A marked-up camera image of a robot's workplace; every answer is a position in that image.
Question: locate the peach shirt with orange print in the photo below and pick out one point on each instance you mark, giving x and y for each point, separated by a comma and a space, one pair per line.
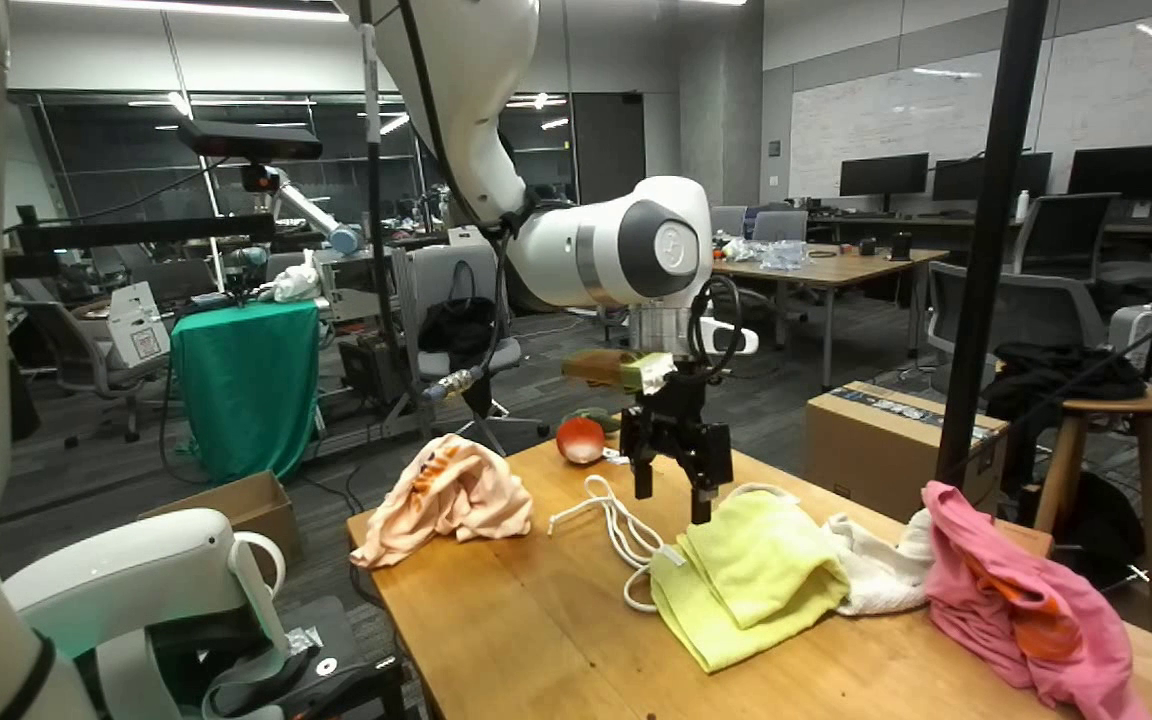
449, 501

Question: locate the red radish plush toy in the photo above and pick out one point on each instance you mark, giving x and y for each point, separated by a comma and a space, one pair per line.
580, 438

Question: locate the black jacket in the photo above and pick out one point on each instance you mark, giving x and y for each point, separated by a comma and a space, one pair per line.
1058, 382

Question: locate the white paper sign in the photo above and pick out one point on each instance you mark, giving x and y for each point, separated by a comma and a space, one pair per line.
136, 321

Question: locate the grey office chair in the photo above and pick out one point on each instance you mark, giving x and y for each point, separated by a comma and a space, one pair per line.
434, 272

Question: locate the small brown cardboard box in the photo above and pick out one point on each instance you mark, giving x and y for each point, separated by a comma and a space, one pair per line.
248, 504

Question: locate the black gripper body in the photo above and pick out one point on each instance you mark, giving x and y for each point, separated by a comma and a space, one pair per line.
678, 425

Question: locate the yellow-green cloth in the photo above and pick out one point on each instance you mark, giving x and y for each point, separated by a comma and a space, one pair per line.
749, 581

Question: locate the wooden stool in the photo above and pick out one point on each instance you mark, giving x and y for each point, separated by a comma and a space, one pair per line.
1131, 400

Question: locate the white cloth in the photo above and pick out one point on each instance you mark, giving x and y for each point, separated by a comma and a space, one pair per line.
879, 565

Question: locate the grey mesh chair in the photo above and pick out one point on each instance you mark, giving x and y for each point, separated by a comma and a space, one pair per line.
1031, 314

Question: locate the black computer monitor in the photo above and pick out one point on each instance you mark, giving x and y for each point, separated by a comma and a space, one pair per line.
880, 173
1136, 170
958, 176

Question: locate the wooden office desk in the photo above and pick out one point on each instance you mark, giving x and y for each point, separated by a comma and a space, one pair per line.
842, 264

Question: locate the black handbag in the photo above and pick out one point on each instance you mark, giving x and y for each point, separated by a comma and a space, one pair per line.
462, 326

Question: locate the black camera boom bar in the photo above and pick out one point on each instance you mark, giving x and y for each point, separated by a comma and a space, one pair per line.
136, 230

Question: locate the black vertical pole stand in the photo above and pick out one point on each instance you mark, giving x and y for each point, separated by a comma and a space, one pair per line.
990, 242

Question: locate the black stereo camera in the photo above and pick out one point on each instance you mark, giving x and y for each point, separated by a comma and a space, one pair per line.
248, 141

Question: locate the cardboard box with printed tape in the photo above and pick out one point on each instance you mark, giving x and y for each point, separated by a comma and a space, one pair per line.
870, 447

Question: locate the pink cloth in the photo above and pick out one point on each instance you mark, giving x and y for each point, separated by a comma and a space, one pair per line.
1031, 615

